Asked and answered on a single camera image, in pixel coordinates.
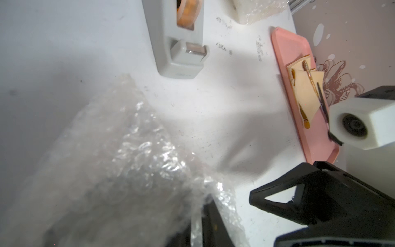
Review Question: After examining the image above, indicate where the bubble wrap sheet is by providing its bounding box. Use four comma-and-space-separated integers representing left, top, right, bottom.
1, 75, 249, 247
233, 0, 289, 25

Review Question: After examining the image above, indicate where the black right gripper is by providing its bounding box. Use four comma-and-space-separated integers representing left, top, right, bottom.
249, 162, 395, 247

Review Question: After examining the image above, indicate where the gold spoon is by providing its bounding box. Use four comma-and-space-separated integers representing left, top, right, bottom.
302, 60, 319, 97

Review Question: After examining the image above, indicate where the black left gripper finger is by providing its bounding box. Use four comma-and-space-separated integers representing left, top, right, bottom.
202, 201, 235, 247

